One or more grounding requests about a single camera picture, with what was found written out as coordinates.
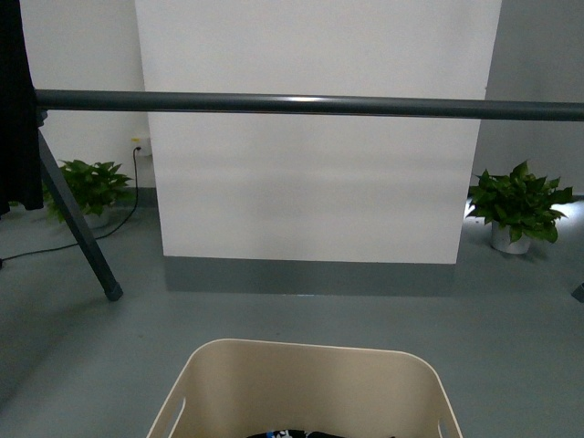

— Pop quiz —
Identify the black hanging garment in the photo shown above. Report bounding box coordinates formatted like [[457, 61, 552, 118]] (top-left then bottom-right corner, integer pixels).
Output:
[[1, 1, 44, 214]]

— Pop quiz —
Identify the right potted green plant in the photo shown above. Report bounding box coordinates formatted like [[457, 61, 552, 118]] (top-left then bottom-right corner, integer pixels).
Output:
[[468, 162, 575, 256]]

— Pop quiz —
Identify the white wall socket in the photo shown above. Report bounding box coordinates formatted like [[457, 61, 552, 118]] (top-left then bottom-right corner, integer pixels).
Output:
[[130, 137, 152, 157]]

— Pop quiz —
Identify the black printed t-shirt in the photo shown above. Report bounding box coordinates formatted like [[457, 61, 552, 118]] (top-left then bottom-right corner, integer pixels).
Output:
[[248, 429, 339, 438]]

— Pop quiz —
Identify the potted green plant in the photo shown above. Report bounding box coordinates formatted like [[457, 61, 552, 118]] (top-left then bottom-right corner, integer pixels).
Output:
[[468, 162, 575, 256], [59, 160, 134, 229]]

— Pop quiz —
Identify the beige plastic laundry hamper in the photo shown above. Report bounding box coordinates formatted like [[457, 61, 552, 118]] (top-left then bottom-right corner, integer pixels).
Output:
[[148, 339, 462, 437]]

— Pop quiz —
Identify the left potted green plant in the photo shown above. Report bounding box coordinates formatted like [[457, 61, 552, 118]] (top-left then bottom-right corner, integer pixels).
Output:
[[59, 160, 134, 229]]

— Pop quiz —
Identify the black power cable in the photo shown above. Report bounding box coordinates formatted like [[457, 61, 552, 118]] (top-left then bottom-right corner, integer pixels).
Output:
[[0, 146, 141, 269]]

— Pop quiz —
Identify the grey clothes rack frame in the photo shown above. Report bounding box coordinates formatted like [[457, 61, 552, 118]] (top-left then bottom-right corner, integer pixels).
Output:
[[36, 89, 583, 297]]

